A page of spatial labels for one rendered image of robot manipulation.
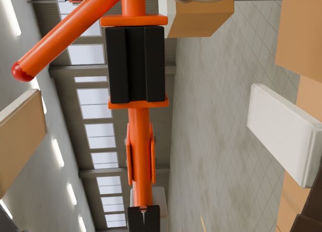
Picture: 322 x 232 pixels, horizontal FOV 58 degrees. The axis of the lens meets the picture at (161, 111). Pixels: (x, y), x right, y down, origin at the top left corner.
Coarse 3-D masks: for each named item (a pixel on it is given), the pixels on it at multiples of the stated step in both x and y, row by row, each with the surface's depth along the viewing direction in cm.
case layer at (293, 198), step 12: (300, 84) 118; (312, 84) 110; (300, 96) 118; (312, 96) 110; (300, 108) 119; (312, 108) 111; (288, 180) 131; (288, 192) 132; (300, 192) 122; (288, 204) 132; (300, 204) 122; (288, 216) 133; (276, 228) 145; (288, 228) 133
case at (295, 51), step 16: (288, 0) 47; (304, 0) 43; (320, 0) 39; (288, 16) 48; (304, 16) 43; (320, 16) 39; (288, 32) 48; (304, 32) 43; (320, 32) 40; (288, 48) 48; (304, 48) 44; (320, 48) 40; (288, 64) 48; (304, 64) 44; (320, 64) 40; (320, 80) 40
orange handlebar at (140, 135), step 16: (128, 0) 26; (144, 0) 26; (128, 112) 30; (144, 112) 29; (128, 128) 34; (144, 128) 30; (128, 144) 30; (144, 144) 30; (128, 160) 31; (144, 160) 31; (128, 176) 32; (144, 176) 32; (144, 192) 32
